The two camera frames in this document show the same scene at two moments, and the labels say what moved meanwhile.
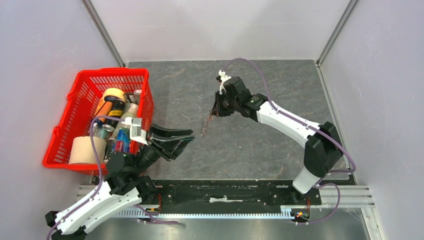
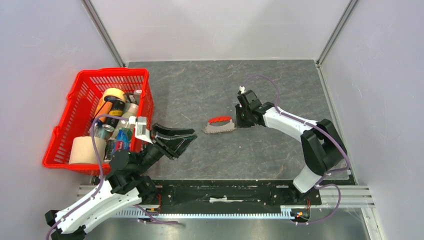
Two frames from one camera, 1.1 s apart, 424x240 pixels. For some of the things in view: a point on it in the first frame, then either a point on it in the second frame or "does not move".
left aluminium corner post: (99, 23) does not move
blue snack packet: (123, 140) does not move
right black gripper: (217, 109) -> (239, 123)
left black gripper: (169, 142) does not move
